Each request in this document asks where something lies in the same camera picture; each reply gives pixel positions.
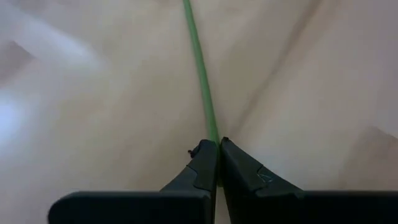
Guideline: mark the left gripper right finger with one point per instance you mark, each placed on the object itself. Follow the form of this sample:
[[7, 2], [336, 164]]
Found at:
[[295, 207]]

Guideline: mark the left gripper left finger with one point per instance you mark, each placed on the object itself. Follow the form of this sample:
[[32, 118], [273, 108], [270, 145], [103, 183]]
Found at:
[[140, 207]]

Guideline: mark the white artificial tulip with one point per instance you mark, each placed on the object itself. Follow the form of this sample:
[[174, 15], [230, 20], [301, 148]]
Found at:
[[202, 73]]

